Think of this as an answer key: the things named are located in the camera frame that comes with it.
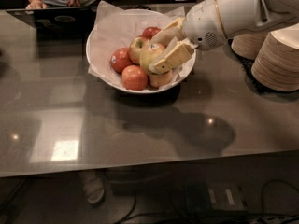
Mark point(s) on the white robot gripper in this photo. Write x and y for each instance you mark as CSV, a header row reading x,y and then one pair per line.
x,y
202,25

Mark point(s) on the yellow-green front apple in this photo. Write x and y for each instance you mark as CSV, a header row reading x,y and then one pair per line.
x,y
148,54

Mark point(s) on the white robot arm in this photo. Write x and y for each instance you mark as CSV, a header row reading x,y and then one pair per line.
x,y
250,16

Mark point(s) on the dark red back apple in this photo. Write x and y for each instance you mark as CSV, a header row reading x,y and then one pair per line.
x,y
150,32

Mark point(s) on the yellow-red top apple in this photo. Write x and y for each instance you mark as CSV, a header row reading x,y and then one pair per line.
x,y
135,48

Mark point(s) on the orange apple behind front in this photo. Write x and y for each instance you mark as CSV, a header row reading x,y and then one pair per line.
x,y
156,81

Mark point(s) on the orange-red front-left apple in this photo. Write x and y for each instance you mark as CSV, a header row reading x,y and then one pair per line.
x,y
134,78

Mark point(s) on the red left apple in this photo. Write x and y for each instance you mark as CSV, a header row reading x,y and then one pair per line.
x,y
120,59

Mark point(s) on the white bowl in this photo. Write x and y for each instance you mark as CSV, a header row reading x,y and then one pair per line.
x,y
99,69

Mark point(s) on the person's right hand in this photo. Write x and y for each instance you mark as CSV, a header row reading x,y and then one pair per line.
x,y
36,4

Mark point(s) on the white paper liner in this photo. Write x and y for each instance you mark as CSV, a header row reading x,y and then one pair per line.
x,y
115,28

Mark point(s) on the rear stack of paper plates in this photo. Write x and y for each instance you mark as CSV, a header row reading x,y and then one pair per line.
x,y
248,45

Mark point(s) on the stack of paper plates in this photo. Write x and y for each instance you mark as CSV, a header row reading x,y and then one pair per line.
x,y
248,45
277,63

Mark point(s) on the black tray mat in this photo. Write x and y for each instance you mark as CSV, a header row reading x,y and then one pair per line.
x,y
251,81

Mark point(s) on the front stack of paper plates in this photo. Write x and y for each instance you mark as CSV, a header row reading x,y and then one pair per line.
x,y
277,63

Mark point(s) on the black laptop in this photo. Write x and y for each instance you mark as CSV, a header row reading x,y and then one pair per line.
x,y
58,22

